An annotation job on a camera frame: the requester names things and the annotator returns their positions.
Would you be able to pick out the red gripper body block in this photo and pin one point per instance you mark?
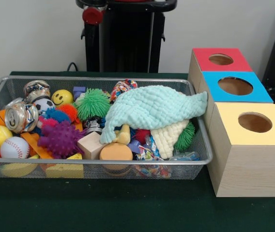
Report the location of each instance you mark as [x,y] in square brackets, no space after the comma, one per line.
[93,15]

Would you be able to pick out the mint green cloth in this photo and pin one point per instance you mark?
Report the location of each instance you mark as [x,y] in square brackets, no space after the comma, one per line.
[152,108]

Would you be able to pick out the clear wrapper with blue print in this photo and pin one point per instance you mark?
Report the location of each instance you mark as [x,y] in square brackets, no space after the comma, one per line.
[186,156]

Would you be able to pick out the clear mesh bin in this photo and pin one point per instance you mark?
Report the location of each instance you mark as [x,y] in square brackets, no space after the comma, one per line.
[79,169]

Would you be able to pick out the wooden three-hole sorting box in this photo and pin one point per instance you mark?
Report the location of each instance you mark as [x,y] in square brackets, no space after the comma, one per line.
[244,164]

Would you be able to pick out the green spiky ball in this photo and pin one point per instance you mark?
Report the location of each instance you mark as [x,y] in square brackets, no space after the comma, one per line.
[187,137]
[93,103]

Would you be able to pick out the yellow smiley face ball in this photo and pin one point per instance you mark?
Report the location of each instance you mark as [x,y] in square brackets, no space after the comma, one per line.
[62,97]

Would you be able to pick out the crushed silver can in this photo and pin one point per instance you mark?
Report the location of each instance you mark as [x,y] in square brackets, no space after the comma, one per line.
[20,116]

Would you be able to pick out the purple spiky ball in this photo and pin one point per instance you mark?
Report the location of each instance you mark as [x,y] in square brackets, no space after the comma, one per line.
[61,138]

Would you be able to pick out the wooden cube block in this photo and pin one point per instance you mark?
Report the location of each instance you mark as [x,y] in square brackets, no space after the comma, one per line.
[91,145]

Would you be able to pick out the orange round disc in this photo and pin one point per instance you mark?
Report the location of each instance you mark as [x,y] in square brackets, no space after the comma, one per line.
[115,152]

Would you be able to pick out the cream knitted cloth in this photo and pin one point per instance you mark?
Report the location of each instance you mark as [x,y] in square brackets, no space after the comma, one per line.
[169,137]

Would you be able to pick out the white baseball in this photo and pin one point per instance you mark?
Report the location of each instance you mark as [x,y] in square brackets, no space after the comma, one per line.
[14,147]

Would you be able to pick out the dark green table cloth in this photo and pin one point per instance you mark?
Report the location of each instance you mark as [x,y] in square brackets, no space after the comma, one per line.
[128,208]

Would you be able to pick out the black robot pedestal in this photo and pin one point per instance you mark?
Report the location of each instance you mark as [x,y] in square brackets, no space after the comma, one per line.
[128,43]

